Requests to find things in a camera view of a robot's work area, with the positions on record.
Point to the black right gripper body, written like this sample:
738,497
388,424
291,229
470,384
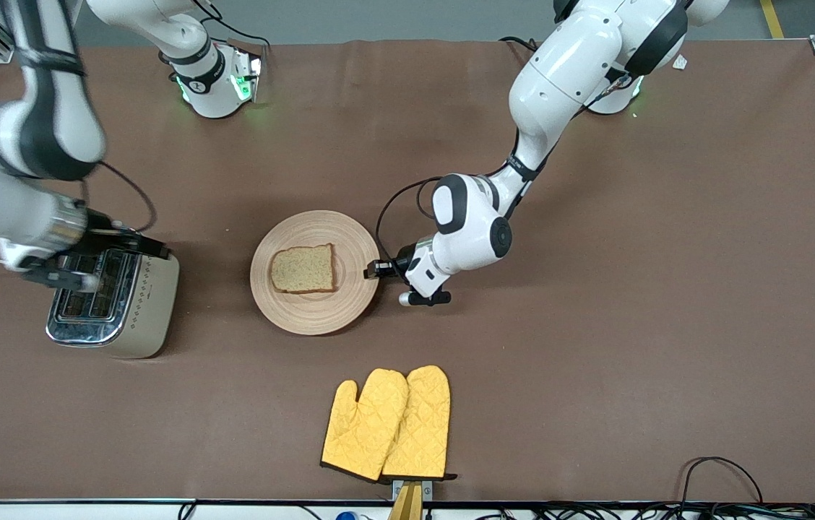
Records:
105,240

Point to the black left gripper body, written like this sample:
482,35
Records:
403,261

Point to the brown toast slice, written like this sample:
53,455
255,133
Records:
304,269

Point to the round wooden plate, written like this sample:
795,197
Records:
310,314

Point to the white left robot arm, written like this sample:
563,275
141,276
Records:
559,79

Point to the beige chrome toaster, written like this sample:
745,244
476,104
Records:
151,310

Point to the yellow quilted oven mitt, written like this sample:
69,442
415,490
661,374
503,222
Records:
364,426
422,426

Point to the brown table mat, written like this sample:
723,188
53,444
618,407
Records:
595,325

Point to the small blue object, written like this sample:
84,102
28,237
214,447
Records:
347,516

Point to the small white paper scrap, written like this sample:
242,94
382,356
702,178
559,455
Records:
680,62

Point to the grey metal bracket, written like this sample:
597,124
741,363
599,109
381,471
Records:
428,491

